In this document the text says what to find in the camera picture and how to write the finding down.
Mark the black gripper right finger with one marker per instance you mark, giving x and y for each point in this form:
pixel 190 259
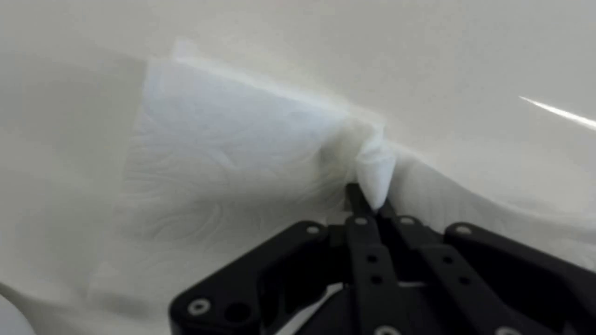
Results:
pixel 471 279

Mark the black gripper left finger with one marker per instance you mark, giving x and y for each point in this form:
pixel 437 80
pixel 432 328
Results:
pixel 365 266

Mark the white paper towel sheet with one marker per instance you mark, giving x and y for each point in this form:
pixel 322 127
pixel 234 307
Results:
pixel 234 160

